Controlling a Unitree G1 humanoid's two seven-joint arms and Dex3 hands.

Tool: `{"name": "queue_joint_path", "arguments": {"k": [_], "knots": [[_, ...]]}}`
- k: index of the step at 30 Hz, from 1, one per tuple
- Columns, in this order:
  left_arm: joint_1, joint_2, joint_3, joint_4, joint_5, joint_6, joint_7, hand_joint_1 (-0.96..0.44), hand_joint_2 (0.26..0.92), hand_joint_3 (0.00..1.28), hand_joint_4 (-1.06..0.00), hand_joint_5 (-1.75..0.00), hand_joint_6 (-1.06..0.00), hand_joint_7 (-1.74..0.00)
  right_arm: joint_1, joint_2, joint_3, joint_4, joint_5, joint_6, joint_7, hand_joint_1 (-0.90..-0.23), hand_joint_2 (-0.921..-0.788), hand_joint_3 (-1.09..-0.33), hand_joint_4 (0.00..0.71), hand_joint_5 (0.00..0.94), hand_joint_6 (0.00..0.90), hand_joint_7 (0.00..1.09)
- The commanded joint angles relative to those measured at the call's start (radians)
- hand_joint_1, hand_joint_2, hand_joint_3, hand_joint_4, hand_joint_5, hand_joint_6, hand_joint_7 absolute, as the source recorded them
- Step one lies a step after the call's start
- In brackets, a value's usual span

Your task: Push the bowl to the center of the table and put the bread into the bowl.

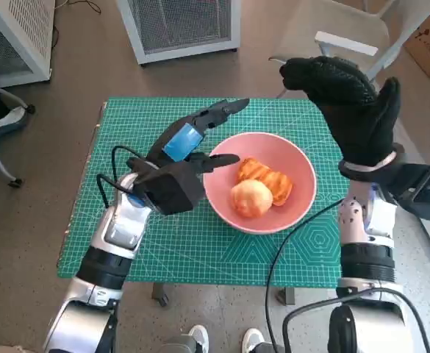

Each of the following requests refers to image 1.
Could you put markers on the black left hand blue tape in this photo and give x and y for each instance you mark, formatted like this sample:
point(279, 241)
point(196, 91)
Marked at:
point(185, 143)

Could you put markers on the black gloved right hand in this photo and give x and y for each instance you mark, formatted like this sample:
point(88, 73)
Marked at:
point(354, 110)

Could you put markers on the pink bowl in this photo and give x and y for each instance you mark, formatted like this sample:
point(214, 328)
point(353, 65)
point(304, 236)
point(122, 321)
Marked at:
point(218, 198)

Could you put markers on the round toy bread bun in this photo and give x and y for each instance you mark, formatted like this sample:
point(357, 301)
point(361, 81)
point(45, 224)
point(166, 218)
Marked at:
point(251, 198)

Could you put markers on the rectangular orange toy bread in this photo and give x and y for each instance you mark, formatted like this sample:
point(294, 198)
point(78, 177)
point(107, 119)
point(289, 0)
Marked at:
point(269, 176)

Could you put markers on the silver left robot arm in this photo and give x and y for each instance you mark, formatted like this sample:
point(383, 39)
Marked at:
point(119, 228)

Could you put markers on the beige office chair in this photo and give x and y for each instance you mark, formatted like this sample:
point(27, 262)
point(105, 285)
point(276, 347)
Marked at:
point(328, 18)

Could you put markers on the green cutting mat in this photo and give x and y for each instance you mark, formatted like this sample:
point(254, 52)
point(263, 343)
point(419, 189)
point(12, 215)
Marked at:
point(200, 253)

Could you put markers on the white cabinet with mesh front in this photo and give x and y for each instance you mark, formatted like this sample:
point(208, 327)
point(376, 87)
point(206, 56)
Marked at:
point(181, 22)

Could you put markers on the person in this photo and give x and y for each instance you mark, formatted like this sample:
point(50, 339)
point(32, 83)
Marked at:
point(1, 119)

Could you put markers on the white perforated metal cabinet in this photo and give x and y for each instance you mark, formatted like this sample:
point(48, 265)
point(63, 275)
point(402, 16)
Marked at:
point(23, 29)

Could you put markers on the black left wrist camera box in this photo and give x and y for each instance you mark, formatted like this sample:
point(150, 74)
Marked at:
point(170, 187)

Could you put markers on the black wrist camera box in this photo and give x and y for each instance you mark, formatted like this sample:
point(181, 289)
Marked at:
point(420, 187)
point(170, 187)

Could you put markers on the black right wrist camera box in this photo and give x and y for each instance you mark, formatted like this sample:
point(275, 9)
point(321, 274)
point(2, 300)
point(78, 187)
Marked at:
point(420, 187)

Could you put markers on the grey wheeled chair frame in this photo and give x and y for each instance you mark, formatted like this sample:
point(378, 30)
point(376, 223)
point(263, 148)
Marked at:
point(15, 181)

